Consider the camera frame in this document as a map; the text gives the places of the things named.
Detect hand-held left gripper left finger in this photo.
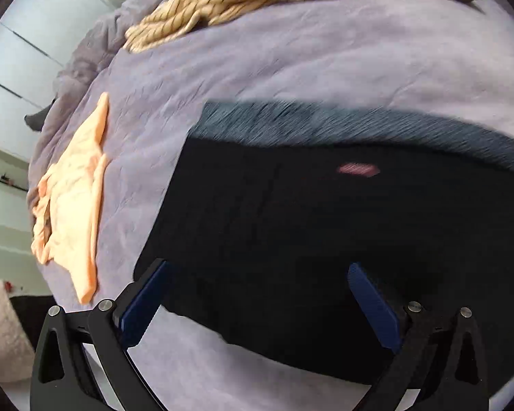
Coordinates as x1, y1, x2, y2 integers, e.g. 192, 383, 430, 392
30, 258, 174, 411

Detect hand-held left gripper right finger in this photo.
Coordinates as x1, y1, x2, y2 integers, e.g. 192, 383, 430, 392
347, 262, 491, 411

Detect black pants with patterned waistband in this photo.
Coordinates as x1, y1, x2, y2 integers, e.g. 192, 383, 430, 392
134, 100, 514, 388

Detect orange garment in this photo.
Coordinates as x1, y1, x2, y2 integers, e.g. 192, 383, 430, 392
31, 92, 111, 304

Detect beige fuzzy cushion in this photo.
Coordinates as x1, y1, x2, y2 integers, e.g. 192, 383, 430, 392
0, 280, 37, 384

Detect lavender embossed blanket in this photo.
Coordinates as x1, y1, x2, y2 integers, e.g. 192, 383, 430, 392
26, 0, 514, 411

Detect white wardrobe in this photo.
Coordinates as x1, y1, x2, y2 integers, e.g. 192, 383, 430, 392
0, 0, 127, 163

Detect grey quilt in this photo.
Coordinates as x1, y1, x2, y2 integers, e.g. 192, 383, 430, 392
23, 0, 217, 131

